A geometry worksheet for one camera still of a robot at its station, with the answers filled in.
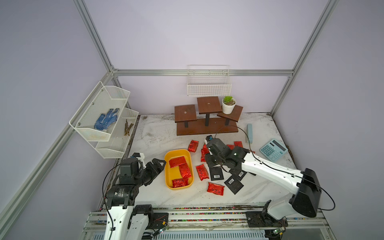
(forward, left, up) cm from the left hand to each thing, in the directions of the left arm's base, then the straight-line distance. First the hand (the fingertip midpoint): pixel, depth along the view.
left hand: (162, 168), depth 72 cm
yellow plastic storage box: (+5, -4, -18) cm, 19 cm away
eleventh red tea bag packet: (-1, -7, -17) cm, 18 cm away
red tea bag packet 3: (+28, -47, -20) cm, 58 cm away
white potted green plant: (+43, -38, +5) cm, 57 cm away
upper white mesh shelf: (+22, +35, +12) cm, 44 cm away
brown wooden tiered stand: (+43, -24, -11) cm, 50 cm away
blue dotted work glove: (+21, +31, +11) cm, 39 cm away
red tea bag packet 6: (+14, -4, -18) cm, 23 cm away
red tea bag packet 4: (+6, -20, -17) cm, 27 cm away
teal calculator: (+21, -69, -17) cm, 74 cm away
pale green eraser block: (+36, -55, -14) cm, 67 cm away
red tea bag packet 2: (+25, -41, -19) cm, 52 cm away
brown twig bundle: (+30, +28, -5) cm, 42 cm away
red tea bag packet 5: (-4, -28, -17) cm, 32 cm away
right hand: (+8, -24, -5) cm, 26 cm away
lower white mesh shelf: (+19, +34, -9) cm, 40 cm away
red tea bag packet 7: (+6, -10, -17) cm, 20 cm away
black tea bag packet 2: (-1, -39, -19) cm, 43 cm away
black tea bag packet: (+5, -29, -19) cm, 35 cm away
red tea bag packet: (+24, -14, -17) cm, 33 cm away
